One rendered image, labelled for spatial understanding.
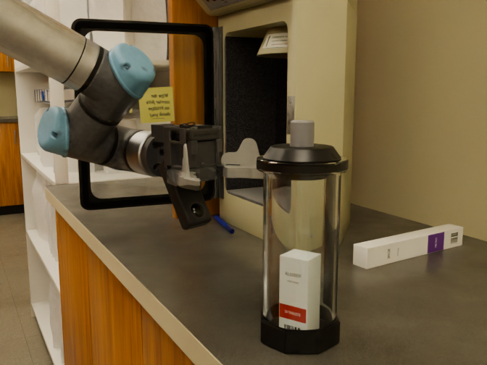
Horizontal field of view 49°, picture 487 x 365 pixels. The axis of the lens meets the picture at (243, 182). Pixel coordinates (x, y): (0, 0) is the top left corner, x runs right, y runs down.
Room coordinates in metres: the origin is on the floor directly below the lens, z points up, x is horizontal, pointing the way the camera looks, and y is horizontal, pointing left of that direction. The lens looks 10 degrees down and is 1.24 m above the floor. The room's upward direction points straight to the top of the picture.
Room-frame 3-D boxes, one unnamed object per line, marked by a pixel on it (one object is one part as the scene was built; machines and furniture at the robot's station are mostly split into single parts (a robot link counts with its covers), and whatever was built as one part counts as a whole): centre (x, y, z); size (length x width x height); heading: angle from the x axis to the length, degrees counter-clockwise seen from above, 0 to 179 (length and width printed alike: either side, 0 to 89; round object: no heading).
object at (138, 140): (0.90, 0.15, 1.14); 0.08 x 0.05 x 0.08; 133
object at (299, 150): (0.64, -0.07, 1.18); 0.09 x 0.09 x 0.07
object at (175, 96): (1.19, 0.21, 1.19); 0.30 x 0.01 x 0.40; 112
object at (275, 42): (1.15, -0.12, 1.34); 0.18 x 0.18 x 0.05
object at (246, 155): (0.81, -0.01, 1.14); 0.09 x 0.03 x 0.06; 79
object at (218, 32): (1.25, 0.06, 1.19); 0.03 x 0.02 x 0.39; 28
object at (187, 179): (0.73, 0.08, 1.14); 0.09 x 0.03 x 0.06; 7
